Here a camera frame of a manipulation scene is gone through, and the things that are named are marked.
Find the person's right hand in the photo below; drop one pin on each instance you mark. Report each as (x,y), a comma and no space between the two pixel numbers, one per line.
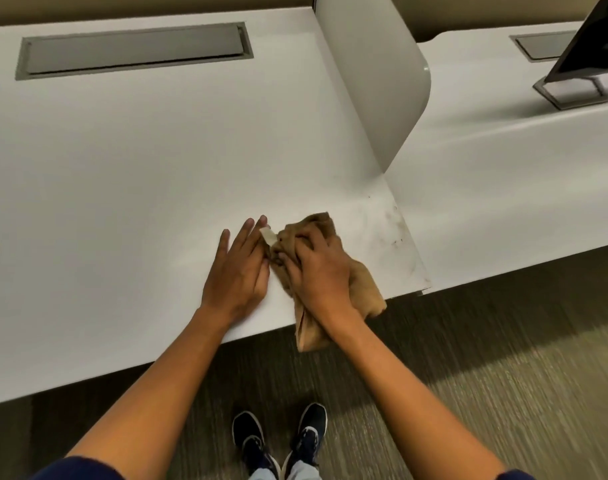
(321,279)

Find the person's left hand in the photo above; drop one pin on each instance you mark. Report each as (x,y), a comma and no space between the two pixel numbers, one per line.
(234,284)

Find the person's left thumb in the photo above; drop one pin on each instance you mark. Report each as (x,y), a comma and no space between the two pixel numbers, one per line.
(263,280)

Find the person's right thumb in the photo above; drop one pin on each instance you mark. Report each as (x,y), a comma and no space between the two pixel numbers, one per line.
(284,267)

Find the person's left little finger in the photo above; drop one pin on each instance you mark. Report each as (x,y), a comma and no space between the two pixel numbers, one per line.
(224,246)

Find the person's left middle finger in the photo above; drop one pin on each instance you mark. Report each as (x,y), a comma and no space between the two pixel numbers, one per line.
(258,235)

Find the brown cleaning cloth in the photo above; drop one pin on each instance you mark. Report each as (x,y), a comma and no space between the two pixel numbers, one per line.
(366,289)

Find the person's right forearm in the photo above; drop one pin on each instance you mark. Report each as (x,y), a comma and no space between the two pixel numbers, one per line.
(414,399)

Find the person's left forearm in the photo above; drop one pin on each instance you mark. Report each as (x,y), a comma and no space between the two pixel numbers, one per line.
(153,389)

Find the person's left dark blue shoe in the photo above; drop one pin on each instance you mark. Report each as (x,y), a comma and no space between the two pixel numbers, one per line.
(251,439)

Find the person's dark blue shoe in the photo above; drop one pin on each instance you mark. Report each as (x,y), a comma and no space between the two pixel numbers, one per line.
(251,439)
(309,434)

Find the person's right dark blue shoe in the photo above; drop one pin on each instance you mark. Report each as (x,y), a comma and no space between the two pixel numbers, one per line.
(309,434)

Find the white desk divider panel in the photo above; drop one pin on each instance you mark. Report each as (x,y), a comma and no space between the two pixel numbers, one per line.
(371,79)

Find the person's grey trousers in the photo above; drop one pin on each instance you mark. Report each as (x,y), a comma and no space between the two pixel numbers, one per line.
(294,472)

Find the person's navy shirt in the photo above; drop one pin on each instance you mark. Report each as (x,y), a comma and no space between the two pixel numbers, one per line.
(76,469)

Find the black monitor with grey stand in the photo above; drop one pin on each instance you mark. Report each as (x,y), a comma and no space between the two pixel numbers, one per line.
(596,39)

